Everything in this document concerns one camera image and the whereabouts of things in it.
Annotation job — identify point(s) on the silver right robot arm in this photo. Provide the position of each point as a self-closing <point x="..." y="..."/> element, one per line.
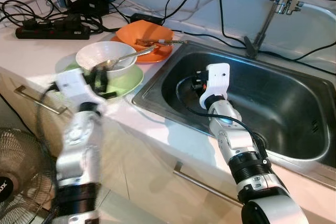
<point x="233" y="140"/>

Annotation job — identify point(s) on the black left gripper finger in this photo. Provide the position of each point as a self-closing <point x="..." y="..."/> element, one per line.
<point x="111" y="95"/>

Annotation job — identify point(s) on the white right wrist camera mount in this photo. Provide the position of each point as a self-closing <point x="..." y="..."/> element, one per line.
<point x="218" y="80"/>

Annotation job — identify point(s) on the black power strip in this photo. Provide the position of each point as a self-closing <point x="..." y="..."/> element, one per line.
<point x="52" y="33"/>

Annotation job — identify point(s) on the black power adapter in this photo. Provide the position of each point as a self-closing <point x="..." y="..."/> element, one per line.
<point x="147" y="18"/>

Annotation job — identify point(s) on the steel cutlery piece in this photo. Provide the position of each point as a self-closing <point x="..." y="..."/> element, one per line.
<point x="157" y="41"/>

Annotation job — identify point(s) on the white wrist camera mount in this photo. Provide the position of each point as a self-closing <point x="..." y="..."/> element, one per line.
<point x="218" y="80"/>
<point x="76" y="85"/>

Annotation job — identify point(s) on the steel faucet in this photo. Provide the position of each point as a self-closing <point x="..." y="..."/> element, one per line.
<point x="269" y="22"/>

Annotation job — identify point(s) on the white bowl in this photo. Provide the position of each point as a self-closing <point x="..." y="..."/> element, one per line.
<point x="92" y="53"/>

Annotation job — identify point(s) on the steel spoon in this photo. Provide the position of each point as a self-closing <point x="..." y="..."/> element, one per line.
<point x="134" y="55"/>

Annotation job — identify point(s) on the grey floor fan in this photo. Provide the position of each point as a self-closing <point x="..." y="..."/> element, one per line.
<point x="26" y="161"/>

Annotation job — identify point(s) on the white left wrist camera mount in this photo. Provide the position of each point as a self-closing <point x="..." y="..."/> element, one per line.
<point x="76" y="85"/>

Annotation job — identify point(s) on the beige sink cabinet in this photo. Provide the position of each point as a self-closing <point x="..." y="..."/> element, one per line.
<point x="147" y="171"/>

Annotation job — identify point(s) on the stainless steel sink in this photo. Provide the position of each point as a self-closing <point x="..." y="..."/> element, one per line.
<point x="294" y="103"/>

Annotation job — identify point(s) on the light green plate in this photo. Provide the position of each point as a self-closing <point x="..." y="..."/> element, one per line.
<point x="131" y="80"/>

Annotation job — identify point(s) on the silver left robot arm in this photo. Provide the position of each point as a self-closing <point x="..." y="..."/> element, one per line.
<point x="79" y="150"/>

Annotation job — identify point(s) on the orange plate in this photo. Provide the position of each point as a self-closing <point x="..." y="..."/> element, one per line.
<point x="157" y="55"/>

